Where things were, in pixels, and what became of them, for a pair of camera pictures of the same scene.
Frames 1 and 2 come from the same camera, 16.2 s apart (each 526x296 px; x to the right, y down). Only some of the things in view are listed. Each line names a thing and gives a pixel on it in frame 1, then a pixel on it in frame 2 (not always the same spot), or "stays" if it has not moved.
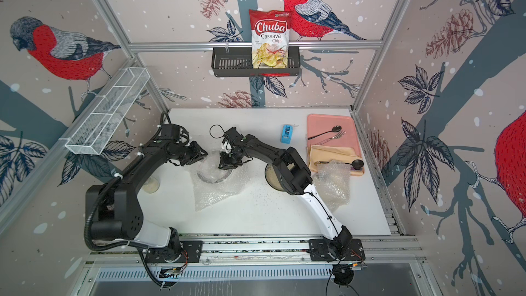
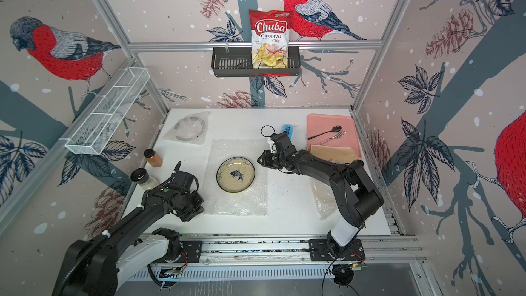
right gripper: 223,165 -> 264,159
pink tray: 320,123 stays
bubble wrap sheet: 211,184 -> 191,129
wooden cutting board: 319,153 stays
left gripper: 197,154 -> 199,207
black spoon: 335,129 stays
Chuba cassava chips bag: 270,33 stays
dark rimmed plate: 209,170 -> 190,128
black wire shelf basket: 238,62 stays
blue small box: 287,133 stays
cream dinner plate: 272,177 -> 235,174
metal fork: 337,136 stays
